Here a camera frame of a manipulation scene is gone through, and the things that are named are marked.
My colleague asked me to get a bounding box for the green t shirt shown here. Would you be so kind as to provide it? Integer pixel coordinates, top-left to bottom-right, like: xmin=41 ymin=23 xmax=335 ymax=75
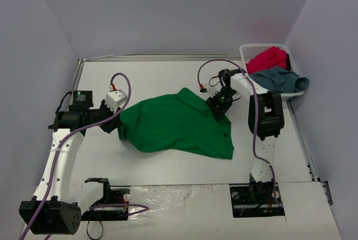
xmin=117 ymin=88 xmax=234 ymax=159

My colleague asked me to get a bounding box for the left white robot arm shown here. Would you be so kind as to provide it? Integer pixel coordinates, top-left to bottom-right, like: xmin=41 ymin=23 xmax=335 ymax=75
xmin=19 ymin=89 xmax=130 ymax=239

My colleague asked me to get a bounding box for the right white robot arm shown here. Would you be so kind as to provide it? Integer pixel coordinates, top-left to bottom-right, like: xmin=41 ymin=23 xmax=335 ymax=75
xmin=206 ymin=69 xmax=284 ymax=203

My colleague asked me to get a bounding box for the white perforated plastic basket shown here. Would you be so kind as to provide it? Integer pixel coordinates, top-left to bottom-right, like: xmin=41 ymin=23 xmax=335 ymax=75
xmin=239 ymin=43 xmax=305 ymax=102

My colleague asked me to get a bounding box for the grey-blue t shirt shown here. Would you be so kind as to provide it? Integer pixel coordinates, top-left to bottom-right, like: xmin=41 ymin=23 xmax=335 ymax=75
xmin=250 ymin=67 xmax=310 ymax=93

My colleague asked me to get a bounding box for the pink-red t shirt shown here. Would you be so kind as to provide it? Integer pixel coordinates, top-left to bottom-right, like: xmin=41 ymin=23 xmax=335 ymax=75
xmin=246 ymin=46 xmax=287 ymax=74

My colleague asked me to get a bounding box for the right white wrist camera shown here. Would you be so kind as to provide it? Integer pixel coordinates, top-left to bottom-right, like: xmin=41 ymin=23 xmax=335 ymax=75
xmin=199 ymin=84 xmax=220 ymax=100

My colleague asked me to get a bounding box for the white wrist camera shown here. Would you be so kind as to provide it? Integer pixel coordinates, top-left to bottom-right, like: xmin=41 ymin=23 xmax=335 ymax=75
xmin=105 ymin=90 xmax=127 ymax=113
xmin=199 ymin=84 xmax=220 ymax=100

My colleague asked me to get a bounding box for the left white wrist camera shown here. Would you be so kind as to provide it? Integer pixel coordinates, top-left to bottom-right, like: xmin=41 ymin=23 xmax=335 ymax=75
xmin=105 ymin=90 xmax=127 ymax=113

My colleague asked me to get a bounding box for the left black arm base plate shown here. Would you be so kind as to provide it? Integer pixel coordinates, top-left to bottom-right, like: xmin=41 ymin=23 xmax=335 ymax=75
xmin=81 ymin=186 xmax=130 ymax=222

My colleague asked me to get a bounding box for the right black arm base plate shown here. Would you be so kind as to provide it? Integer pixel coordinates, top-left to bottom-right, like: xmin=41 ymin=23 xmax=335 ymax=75
xmin=229 ymin=185 xmax=285 ymax=218

